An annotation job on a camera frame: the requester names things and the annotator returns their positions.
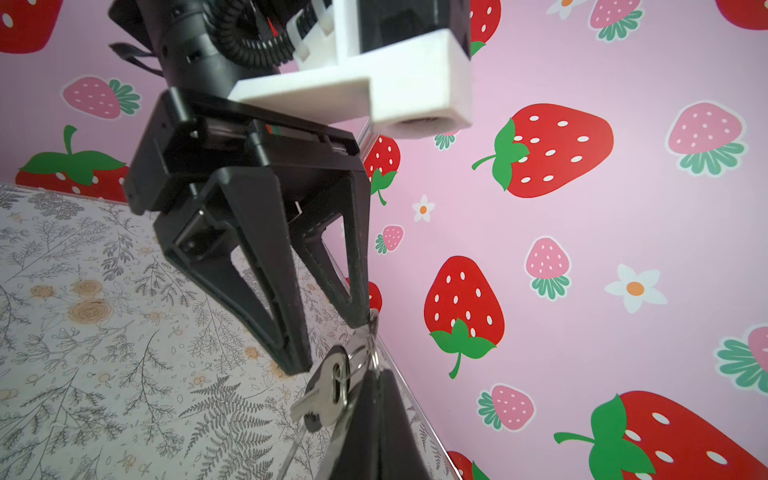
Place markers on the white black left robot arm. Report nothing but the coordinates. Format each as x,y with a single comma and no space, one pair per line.
204,46

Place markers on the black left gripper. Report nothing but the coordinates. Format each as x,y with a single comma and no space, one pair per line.
237,191

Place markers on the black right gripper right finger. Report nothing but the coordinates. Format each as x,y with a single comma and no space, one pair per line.
399,457

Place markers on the silver metal key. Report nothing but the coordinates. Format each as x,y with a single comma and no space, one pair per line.
323,404

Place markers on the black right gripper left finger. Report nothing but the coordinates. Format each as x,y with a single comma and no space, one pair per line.
353,452

